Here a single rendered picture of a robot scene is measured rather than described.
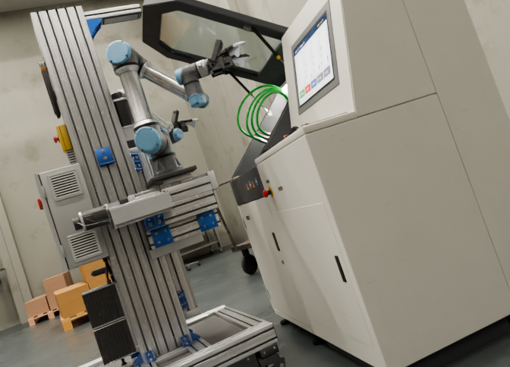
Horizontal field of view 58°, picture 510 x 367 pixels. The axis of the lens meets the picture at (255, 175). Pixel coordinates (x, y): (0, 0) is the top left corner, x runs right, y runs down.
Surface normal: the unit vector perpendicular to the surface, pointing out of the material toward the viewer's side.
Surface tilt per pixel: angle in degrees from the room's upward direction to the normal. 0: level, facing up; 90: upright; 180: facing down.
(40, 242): 90
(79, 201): 90
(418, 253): 90
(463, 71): 90
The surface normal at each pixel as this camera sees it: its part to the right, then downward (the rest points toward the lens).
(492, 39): -0.88, 0.29
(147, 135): -0.04, 0.10
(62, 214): 0.33, -0.16
